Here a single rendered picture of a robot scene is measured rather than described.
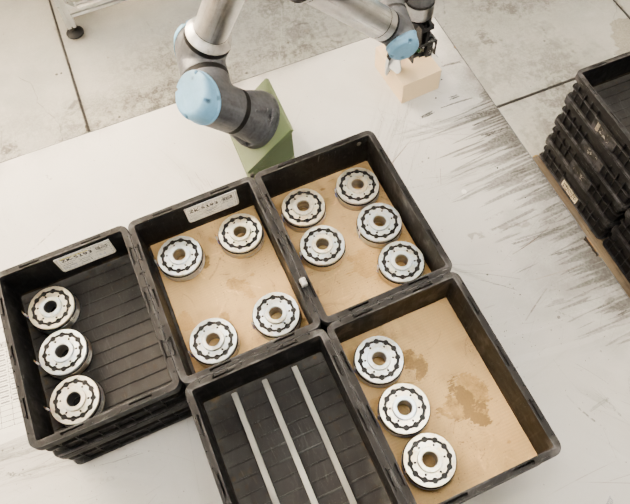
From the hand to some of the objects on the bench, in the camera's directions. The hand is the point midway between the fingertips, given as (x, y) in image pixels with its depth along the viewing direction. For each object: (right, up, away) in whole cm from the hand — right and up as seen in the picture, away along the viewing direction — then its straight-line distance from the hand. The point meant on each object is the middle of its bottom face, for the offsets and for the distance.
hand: (407, 64), depth 180 cm
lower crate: (-73, -79, -30) cm, 111 cm away
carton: (0, -2, +5) cm, 5 cm away
